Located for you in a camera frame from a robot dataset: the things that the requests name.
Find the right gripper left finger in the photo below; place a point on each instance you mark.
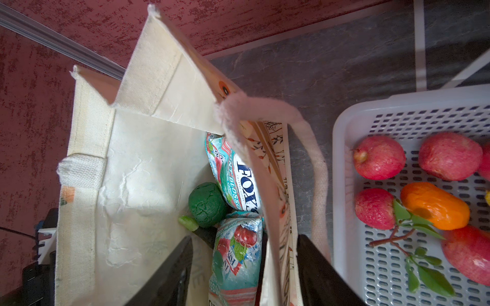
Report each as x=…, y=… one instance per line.
x=169, y=284

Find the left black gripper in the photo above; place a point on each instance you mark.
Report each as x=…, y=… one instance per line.
x=38, y=278

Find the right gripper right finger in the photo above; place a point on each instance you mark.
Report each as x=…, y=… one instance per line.
x=320, y=283

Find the teal Fox's candy bag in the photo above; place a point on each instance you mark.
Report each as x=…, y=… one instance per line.
x=237, y=257
x=235, y=179

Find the green bell pepper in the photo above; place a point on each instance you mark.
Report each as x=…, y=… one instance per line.
x=207, y=204

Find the cream floral tote bag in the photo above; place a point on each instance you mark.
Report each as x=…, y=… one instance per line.
x=137, y=150

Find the white plastic fruit basket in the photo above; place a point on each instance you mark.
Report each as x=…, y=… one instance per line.
x=376, y=145

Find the small dark pink fruit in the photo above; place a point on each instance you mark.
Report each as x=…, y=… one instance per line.
x=375, y=208

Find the small orange persimmon fruit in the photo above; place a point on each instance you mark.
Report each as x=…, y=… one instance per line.
x=444, y=210

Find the pink apple middle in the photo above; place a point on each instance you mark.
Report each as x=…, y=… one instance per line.
x=467, y=250

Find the red apple back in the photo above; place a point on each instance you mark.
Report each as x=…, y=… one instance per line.
x=450, y=156

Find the white wooden two-tier shelf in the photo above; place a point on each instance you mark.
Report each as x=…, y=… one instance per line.
x=420, y=55

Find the aluminium corner wall profile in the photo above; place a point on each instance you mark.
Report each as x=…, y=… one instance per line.
x=37, y=32

